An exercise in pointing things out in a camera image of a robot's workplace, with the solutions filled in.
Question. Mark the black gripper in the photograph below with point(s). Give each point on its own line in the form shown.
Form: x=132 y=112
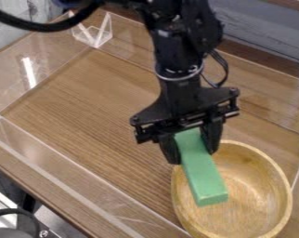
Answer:
x=186 y=105

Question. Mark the green rectangular block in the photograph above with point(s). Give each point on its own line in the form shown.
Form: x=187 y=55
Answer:
x=206 y=182

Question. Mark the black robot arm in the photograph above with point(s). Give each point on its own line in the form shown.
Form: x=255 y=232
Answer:
x=186 y=32

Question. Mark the brown wooden bowl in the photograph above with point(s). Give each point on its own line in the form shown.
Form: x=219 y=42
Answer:
x=258 y=209

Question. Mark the clear acrylic front wall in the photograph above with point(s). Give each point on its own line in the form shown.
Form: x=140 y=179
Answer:
x=86 y=199

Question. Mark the clear acrylic corner bracket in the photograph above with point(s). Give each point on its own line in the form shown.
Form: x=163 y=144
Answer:
x=95 y=36

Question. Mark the black metal frame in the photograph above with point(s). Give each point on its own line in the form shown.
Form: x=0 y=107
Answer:
x=35 y=217

